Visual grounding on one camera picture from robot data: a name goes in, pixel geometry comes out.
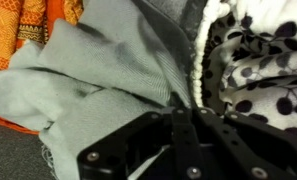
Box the orange patterned cloth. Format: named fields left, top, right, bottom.
left=0, top=0, right=86, bottom=136

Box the white black-spotted blanket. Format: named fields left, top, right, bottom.
left=201, top=0, right=297, bottom=141

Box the dark gray couch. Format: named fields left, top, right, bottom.
left=0, top=0, right=209, bottom=180

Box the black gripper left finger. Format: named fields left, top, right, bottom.
left=77, top=106, right=202, bottom=180

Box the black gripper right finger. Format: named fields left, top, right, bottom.
left=190, top=107, right=297, bottom=180

